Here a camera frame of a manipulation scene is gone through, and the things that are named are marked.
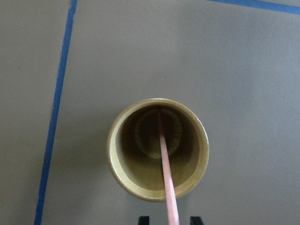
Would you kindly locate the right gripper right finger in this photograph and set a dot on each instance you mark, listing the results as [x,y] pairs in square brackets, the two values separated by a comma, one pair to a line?
[196,220]

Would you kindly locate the pink chopstick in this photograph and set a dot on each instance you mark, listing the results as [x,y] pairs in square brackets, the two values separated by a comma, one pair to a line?
[171,204]

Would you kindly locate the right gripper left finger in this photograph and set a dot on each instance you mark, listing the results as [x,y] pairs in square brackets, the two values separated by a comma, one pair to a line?
[144,220]

